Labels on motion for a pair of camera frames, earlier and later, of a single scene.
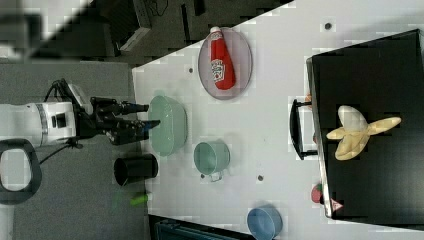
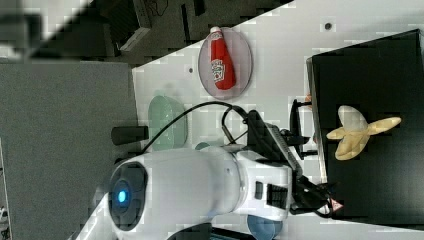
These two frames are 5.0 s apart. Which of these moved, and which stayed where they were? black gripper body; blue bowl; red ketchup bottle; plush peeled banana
Moved: black gripper body
Stayed: red ketchup bottle; blue bowl; plush peeled banana
